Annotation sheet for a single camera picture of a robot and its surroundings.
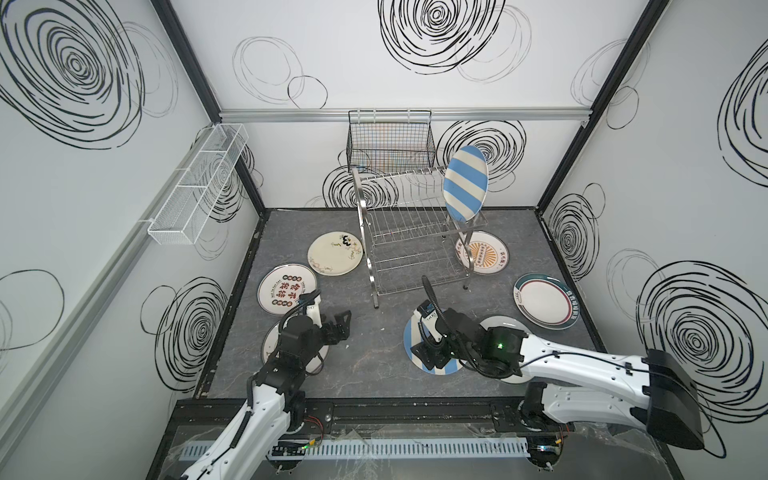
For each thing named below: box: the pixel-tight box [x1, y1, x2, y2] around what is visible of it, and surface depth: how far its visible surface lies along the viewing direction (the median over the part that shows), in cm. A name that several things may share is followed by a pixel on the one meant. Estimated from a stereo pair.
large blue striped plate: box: [443, 145, 489, 222], surface depth 80 cm
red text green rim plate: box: [257, 264, 317, 315], surface depth 101 cm
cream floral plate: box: [307, 231, 364, 277], surface depth 108 cm
